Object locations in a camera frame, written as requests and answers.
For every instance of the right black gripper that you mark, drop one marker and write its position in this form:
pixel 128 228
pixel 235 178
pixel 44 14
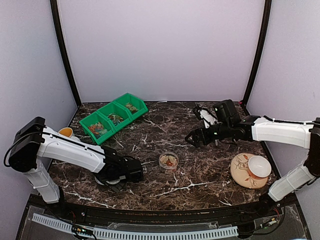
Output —
pixel 196 132

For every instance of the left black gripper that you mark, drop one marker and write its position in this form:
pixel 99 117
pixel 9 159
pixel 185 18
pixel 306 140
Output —
pixel 118 187

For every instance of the grey round plastic lid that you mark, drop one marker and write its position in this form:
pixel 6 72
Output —
pixel 102 181

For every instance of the clear plastic cup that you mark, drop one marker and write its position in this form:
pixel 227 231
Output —
pixel 168 162

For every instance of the green bin colourful candies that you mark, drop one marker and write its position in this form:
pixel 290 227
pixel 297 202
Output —
pixel 97 127

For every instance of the green bin mixed candies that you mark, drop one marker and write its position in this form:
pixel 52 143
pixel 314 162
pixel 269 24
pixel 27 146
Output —
pixel 117 114

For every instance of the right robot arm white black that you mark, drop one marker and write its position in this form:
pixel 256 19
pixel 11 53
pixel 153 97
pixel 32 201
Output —
pixel 225 122

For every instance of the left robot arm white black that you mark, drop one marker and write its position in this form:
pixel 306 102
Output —
pixel 35 141

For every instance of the beige floral plate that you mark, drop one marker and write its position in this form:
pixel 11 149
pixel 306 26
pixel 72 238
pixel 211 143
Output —
pixel 239 171

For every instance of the white orange bowl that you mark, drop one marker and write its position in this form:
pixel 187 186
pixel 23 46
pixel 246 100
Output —
pixel 259 167

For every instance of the white patterned mug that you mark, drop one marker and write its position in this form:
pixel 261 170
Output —
pixel 68 132

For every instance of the black front rail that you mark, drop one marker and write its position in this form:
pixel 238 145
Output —
pixel 100 206

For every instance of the white slotted cable duct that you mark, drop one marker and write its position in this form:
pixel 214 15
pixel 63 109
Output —
pixel 98 233

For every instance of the right black frame post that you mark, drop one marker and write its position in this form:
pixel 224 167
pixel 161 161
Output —
pixel 258 53

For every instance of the black frame post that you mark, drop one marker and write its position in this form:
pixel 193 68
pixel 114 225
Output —
pixel 63 51
pixel 258 53

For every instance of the left black frame post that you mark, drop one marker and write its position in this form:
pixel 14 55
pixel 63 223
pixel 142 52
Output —
pixel 63 51

